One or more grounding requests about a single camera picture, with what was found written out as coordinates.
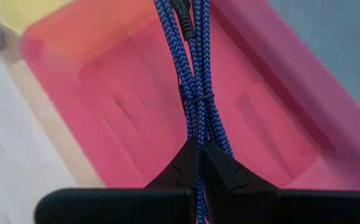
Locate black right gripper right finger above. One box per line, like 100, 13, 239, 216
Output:
202, 141, 360, 224

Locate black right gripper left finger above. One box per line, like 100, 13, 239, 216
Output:
35, 139, 201, 224

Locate blue braided USB cable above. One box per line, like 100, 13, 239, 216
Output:
153, 0, 234, 224

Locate red plastic bin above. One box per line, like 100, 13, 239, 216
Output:
19, 0, 360, 191

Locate yellow plastic bin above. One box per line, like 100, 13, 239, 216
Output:
0, 0, 75, 35

